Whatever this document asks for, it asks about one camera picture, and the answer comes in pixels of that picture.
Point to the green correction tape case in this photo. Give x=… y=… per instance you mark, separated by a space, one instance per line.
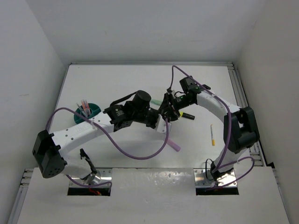
x=156 y=102

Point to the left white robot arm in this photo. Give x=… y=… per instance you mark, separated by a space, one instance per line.
x=51 y=149

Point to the teal round divided organizer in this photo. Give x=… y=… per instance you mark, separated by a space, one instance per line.
x=93 y=108

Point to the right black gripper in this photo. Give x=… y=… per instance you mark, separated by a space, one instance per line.
x=167 y=108

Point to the blue clear pen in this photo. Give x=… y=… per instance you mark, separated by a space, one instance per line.
x=81 y=109

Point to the pink lilac highlighter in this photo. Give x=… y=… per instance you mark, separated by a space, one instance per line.
x=173 y=145

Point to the aluminium frame rail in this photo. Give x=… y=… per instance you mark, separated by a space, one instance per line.
x=241 y=99

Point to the white yellow marker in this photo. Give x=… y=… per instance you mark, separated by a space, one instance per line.
x=212 y=135

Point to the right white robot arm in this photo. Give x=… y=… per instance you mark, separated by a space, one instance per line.
x=240 y=129

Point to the yellow black highlighter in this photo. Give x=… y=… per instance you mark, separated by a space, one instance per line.
x=187 y=116

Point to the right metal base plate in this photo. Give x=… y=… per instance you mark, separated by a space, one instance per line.
x=204 y=180

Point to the metal base plate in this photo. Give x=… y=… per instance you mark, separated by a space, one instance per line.
x=204 y=180
x=103 y=177

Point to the red clear pen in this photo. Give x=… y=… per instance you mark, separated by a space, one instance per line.
x=83 y=106

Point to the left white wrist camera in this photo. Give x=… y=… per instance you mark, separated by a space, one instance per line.
x=160 y=125

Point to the orange clear pen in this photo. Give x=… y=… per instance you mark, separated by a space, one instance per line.
x=86 y=104

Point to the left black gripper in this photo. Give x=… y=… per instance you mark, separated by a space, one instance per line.
x=156 y=113

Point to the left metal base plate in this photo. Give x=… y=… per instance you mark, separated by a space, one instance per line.
x=103 y=177

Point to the purple clear pen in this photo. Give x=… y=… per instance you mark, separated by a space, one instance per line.
x=88 y=111

